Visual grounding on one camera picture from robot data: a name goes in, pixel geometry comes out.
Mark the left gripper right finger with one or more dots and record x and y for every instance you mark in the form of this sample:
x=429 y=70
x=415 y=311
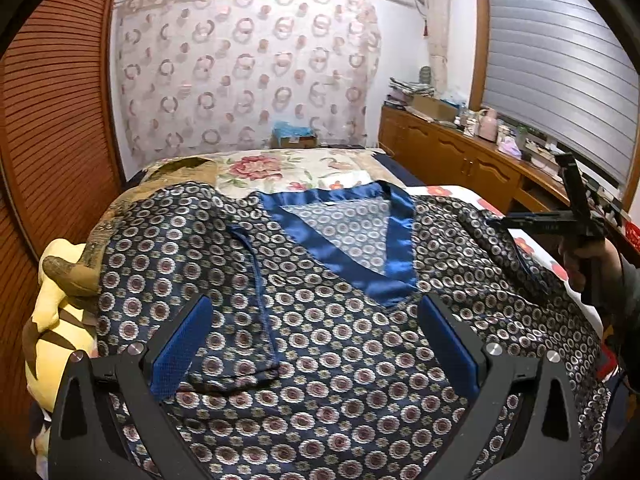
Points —
x=521 y=421

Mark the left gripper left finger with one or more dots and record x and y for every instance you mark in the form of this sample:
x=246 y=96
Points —
x=107 y=421

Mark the navy patterned silk garment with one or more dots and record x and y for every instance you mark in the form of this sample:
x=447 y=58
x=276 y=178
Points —
x=314 y=366

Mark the right forearm grey sleeve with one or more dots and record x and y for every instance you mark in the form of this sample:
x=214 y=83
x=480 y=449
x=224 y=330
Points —
x=625 y=320

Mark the person's right hand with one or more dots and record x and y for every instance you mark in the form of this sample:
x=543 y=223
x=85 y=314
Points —
x=594 y=271

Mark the white strawberry print sheet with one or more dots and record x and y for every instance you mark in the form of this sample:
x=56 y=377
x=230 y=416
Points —
x=525 y=242

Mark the yellow plush toy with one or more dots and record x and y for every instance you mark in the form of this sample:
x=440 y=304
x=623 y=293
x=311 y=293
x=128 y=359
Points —
x=54 y=331

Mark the pink kettle jug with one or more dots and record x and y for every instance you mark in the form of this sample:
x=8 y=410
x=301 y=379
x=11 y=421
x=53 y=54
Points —
x=488 y=125

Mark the wooden sideboard cabinet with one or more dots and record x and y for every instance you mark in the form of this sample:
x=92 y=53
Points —
x=437 y=155

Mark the grey window blind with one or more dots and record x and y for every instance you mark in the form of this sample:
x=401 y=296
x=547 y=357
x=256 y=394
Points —
x=555 y=65

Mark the navy blanket edge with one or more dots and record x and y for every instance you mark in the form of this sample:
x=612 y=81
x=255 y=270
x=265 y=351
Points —
x=398 y=171

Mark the olive folded garment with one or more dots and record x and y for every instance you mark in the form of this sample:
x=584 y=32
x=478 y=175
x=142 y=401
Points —
x=81 y=278

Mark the cardboard box on cabinet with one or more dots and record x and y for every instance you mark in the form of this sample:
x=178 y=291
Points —
x=432 y=108

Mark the stack of papers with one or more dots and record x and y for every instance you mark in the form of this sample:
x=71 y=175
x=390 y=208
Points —
x=401 y=90

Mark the wooden louvred wardrobe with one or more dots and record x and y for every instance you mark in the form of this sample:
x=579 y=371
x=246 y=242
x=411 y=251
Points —
x=59 y=162

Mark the cream tied window curtain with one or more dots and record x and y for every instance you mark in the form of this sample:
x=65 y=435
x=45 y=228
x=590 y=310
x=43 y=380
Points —
x=437 y=24

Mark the cardboard box with blue cloth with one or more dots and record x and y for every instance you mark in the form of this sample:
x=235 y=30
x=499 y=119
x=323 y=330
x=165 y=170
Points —
x=285 y=135

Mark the circle patterned wall curtain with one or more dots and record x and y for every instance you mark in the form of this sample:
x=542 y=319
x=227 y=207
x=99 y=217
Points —
x=206 y=76

